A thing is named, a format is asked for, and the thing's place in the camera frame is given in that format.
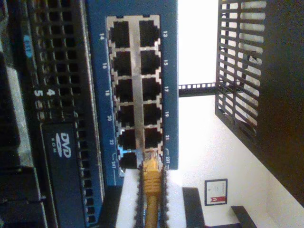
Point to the black perforated rack post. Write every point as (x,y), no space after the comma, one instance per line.
(197,89)

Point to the framed wall certificate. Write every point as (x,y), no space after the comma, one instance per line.
(216,192)

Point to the blue network switch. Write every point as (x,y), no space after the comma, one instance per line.
(135,83)

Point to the black rack server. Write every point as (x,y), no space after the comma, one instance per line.
(47,118)

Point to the black slotted metal panel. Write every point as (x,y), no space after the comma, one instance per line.
(273,95)

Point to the dark angular wall fixture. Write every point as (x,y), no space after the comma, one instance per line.
(244,217)

